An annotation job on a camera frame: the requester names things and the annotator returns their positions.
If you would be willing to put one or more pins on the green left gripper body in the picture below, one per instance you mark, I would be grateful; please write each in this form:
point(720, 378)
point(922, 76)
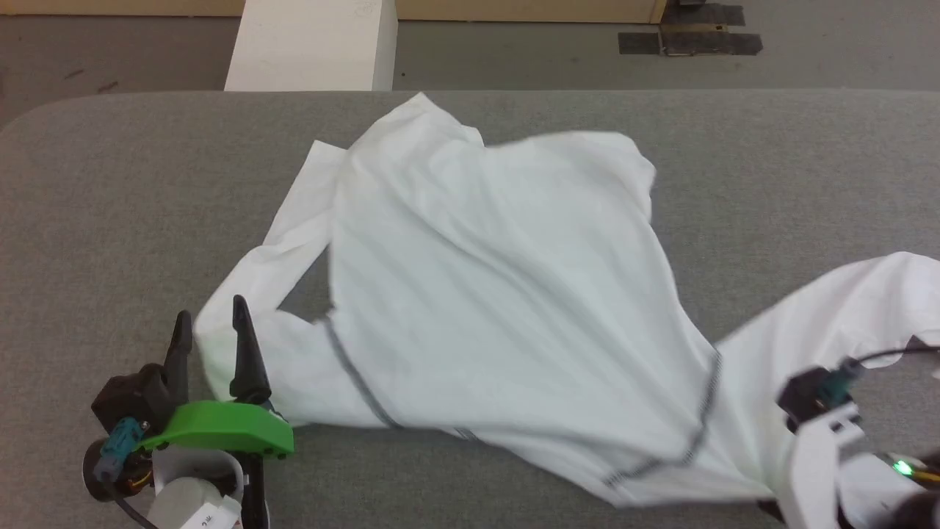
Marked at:
point(220, 430)

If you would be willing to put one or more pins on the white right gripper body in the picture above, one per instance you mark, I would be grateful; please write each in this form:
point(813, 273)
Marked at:
point(815, 470)

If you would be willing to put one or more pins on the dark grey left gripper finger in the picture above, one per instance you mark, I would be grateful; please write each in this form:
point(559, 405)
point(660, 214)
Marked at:
point(248, 360)
point(178, 360)

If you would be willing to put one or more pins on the white long-sleeve garment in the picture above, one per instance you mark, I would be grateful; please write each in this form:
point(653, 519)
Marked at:
point(499, 294)

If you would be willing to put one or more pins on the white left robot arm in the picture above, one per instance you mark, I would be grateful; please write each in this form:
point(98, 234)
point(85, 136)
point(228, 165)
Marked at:
point(191, 485)

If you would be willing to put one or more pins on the grey fabric sofa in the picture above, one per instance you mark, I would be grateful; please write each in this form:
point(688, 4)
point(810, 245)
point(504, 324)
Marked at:
point(110, 220)

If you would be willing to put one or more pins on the white rectangular box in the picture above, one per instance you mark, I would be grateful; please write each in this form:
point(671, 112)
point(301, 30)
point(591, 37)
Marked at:
point(308, 44)

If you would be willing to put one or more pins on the lemon print partition screen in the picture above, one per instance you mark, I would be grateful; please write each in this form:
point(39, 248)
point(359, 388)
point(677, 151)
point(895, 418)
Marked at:
point(147, 6)

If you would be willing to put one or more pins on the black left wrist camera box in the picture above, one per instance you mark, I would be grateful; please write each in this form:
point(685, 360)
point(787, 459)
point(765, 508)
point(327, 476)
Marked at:
point(132, 397)

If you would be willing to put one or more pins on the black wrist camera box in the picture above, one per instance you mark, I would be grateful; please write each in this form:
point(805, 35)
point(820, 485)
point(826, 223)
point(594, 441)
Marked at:
point(132, 397)
point(808, 393)

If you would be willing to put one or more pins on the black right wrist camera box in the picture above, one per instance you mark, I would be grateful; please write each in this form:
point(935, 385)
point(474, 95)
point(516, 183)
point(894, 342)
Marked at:
point(808, 393)

